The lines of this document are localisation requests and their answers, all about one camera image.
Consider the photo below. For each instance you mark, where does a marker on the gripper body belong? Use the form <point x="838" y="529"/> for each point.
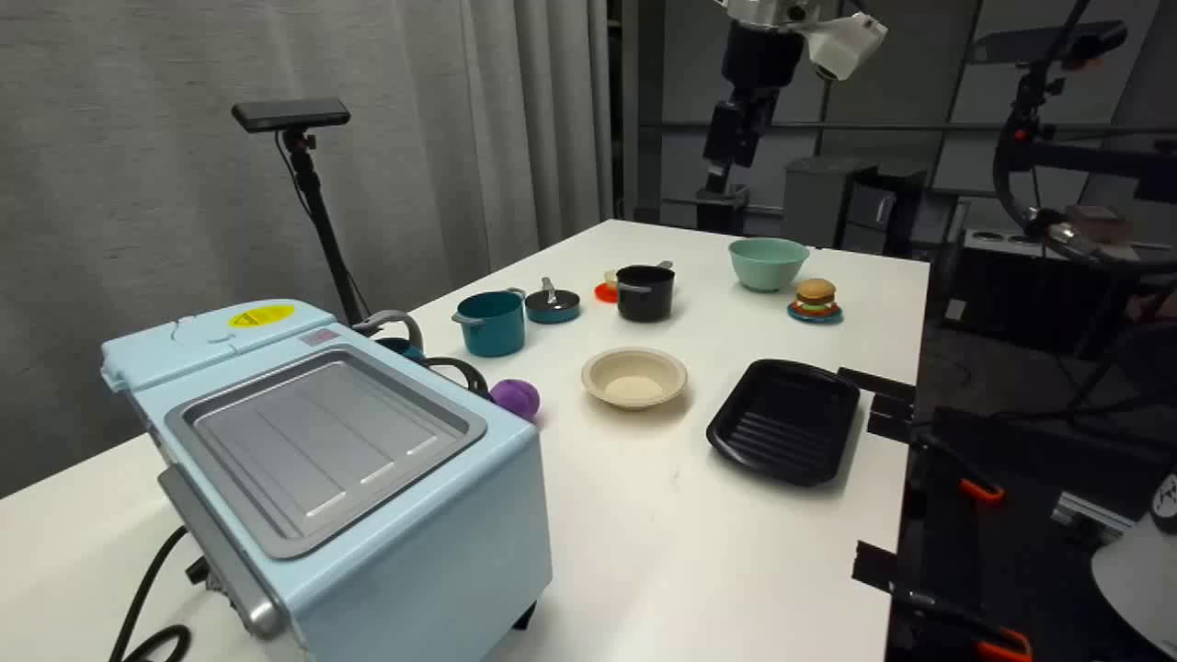
<point x="756" y="64"/>

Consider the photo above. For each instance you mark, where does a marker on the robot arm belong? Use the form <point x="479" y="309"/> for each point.
<point x="772" y="9"/>

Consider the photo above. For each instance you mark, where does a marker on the mint green bowl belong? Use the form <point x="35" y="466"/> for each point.
<point x="766" y="265"/>

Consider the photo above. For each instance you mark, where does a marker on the toy burger on blue plate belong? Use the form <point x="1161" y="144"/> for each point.
<point x="815" y="299"/>

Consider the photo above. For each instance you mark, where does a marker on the orange toy food piece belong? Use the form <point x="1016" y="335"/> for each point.
<point x="604" y="292"/>

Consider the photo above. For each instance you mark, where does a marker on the beige bowl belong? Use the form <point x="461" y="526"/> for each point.
<point x="634" y="379"/>

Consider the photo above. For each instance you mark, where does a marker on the purple plush toy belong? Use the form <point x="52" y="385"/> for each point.
<point x="515" y="399"/>

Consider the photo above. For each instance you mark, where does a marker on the grey cabinet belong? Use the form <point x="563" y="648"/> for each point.
<point x="828" y="198"/>

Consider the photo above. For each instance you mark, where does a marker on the black pot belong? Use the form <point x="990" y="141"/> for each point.
<point x="645" y="296"/>

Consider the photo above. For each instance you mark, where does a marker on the teal pot lid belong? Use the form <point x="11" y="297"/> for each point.
<point x="552" y="306"/>

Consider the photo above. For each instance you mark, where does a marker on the black ridged grill tray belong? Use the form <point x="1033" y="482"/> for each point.
<point x="782" y="423"/>

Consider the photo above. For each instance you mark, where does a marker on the teal pot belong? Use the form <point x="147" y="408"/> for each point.
<point x="492" y="326"/>

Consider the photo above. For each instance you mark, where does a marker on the grey baking tray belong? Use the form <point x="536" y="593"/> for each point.
<point x="313" y="441"/>

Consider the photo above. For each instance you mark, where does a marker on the grey curtain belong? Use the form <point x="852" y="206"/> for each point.
<point x="184" y="184"/>

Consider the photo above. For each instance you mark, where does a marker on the light blue toaster oven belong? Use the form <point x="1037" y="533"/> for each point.
<point x="432" y="561"/>

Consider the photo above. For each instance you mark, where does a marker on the camera on mount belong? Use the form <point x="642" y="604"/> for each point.
<point x="290" y="115"/>
<point x="1048" y="44"/>

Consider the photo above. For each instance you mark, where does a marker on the aluminium rail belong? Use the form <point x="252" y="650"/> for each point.
<point x="1090" y="515"/>

